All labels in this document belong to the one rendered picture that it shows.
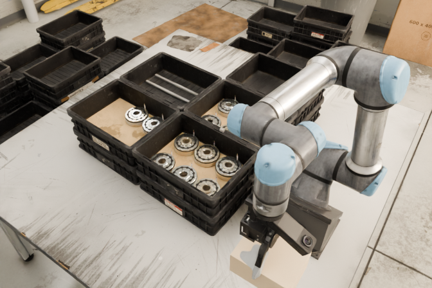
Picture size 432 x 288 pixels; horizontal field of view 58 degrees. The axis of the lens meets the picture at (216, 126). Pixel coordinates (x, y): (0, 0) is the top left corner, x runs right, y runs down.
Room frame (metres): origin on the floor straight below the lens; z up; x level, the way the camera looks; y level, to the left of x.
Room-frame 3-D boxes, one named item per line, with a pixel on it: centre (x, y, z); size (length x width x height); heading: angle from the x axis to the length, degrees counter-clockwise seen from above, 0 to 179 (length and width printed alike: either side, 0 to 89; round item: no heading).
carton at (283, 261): (0.51, -0.13, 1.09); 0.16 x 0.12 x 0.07; 56
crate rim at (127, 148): (1.29, 0.40, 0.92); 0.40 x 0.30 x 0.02; 53
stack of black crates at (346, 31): (2.80, -0.83, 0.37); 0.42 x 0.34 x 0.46; 56
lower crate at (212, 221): (1.05, 0.08, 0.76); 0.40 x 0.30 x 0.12; 53
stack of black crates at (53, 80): (2.15, 0.99, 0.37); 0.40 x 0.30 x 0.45; 146
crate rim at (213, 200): (1.05, 0.08, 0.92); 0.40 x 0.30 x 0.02; 53
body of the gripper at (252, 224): (0.52, -0.11, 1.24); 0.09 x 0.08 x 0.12; 56
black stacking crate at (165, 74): (1.53, 0.21, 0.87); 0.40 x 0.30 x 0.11; 53
